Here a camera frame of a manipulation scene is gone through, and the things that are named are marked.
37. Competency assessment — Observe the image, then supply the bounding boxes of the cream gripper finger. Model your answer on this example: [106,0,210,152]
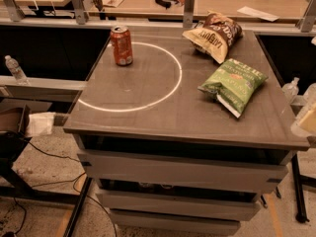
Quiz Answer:
[291,102,316,137]

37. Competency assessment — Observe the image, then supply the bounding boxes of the green jalapeno chip bag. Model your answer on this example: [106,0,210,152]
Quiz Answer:
[197,58,268,119]

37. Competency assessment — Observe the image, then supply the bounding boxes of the brown and cream chip bag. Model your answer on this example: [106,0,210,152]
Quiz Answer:
[183,11,242,64]

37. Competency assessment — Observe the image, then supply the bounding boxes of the orange soda can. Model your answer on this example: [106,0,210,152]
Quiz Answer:
[110,26,133,66]

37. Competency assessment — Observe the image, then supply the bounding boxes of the white plastic bag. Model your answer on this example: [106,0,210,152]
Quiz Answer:
[26,112,55,137]

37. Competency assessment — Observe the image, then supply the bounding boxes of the clear bottle at right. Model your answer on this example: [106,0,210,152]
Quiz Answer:
[282,77,299,104]

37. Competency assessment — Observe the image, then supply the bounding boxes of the black stand leg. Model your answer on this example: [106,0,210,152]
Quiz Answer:
[291,155,309,223]

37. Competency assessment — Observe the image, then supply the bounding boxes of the white paper sheet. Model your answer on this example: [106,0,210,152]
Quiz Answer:
[238,6,278,22]

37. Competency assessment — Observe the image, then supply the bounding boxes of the grey drawer cabinet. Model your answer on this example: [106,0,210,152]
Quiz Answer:
[64,30,309,235]

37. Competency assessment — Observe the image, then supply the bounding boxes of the black glasses on desk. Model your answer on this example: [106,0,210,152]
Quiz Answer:
[155,0,172,9]

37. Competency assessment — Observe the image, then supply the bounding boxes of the clear plastic water bottle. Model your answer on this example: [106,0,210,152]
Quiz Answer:
[5,55,29,85]

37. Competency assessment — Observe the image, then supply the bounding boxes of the dark bin at left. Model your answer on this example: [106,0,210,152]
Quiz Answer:
[0,105,30,161]

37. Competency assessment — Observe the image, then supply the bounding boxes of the black floor cable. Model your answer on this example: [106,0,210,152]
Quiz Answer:
[13,141,119,237]

